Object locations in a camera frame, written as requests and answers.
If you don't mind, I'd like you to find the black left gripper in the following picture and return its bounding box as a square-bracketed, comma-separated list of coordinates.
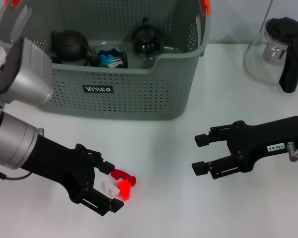
[21, 135, 125, 217]

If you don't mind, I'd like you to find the black clay teapot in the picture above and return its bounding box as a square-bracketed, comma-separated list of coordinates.
[51, 29, 93, 62]

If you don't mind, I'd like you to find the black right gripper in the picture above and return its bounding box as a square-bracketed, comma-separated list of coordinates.
[191, 116, 298, 180]

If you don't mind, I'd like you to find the long white brick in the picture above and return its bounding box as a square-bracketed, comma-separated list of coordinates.
[100, 179, 121, 198]

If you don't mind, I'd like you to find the right gripper cable with plugs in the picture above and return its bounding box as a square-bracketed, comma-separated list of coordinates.
[287, 141, 298, 162]

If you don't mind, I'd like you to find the glass pitcher with black handle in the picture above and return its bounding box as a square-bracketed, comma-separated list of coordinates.
[243, 16, 298, 94]

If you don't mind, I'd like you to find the dark red arch brick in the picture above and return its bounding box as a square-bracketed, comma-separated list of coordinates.
[111, 169, 137, 187]

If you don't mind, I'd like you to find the red slope brick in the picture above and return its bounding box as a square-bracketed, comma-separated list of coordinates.
[118, 180, 132, 201]

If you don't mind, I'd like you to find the grey perforated storage bin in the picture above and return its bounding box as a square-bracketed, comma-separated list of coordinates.
[0, 0, 212, 121]

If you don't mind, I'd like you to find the blue square brick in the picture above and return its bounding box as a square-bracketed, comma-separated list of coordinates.
[98, 50, 115, 65]

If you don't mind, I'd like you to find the glass teacup with black base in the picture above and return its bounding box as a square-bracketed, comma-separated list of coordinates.
[131, 16, 164, 60]
[90, 41, 129, 69]

